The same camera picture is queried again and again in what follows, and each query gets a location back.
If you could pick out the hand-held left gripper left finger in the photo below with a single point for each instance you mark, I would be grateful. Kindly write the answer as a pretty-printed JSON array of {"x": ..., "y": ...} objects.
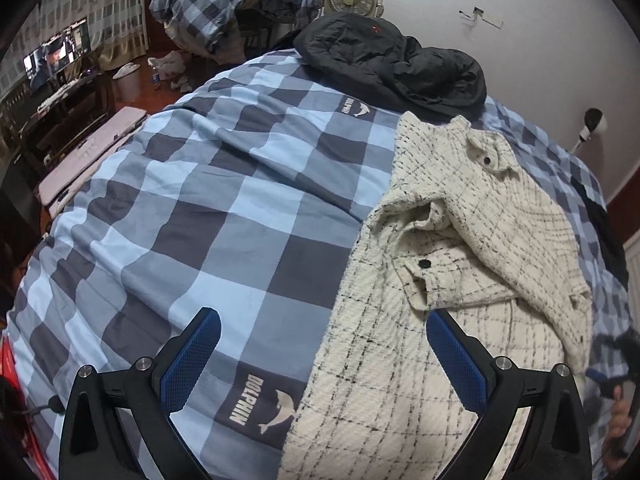
[{"x": 192, "y": 355}]

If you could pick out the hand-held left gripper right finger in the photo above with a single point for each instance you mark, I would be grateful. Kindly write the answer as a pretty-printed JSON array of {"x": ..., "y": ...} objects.
[{"x": 457, "y": 365}]

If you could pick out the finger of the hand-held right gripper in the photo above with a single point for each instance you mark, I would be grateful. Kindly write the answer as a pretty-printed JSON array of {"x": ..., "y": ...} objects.
[
  {"x": 617, "y": 346},
  {"x": 606, "y": 383}
]

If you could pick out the cream plaid jacket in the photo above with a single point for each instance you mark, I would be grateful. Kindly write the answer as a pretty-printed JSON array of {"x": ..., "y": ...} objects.
[{"x": 425, "y": 280}]

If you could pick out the person's right hand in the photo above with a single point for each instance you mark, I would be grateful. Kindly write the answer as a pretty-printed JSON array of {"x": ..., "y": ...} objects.
[{"x": 618, "y": 417}]

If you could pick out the blue checked blanket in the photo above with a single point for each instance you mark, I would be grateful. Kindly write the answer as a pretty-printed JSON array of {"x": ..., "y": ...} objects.
[{"x": 210, "y": 200}]

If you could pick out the red cloth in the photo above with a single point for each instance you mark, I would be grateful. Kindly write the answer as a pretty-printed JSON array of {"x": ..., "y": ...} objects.
[{"x": 15, "y": 385}]

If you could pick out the pink padded bench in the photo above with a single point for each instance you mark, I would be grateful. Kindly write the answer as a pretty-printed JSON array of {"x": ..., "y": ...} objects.
[{"x": 87, "y": 152}]

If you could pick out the dark wooden desk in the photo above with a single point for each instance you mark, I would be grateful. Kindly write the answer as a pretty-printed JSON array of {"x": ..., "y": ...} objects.
[{"x": 45, "y": 120}]

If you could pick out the white trash bin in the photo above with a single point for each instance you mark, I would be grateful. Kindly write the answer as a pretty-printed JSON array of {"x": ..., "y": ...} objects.
[{"x": 127, "y": 80}]

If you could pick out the white keyboard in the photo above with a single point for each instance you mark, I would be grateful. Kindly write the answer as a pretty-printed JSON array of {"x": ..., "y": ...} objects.
[{"x": 56, "y": 96}]

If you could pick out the white plastic bag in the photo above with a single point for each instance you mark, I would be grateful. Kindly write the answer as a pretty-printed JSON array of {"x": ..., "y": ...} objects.
[{"x": 169, "y": 62}]

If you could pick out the black puffer jacket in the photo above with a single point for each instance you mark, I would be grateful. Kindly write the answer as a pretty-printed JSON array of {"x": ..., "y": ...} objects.
[{"x": 395, "y": 62}]

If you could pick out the computer monitor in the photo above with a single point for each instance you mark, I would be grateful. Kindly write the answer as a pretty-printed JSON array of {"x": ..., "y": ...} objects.
[{"x": 56, "y": 55}]

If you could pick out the pile of checked bedding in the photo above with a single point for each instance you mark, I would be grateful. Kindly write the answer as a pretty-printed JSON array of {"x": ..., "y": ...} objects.
[{"x": 225, "y": 0}]

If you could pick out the checked curtain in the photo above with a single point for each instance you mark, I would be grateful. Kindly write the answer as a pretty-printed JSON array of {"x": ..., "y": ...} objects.
[{"x": 80, "y": 5}]

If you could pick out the metal wall hook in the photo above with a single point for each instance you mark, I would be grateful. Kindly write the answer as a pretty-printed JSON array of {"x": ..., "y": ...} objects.
[{"x": 479, "y": 16}]

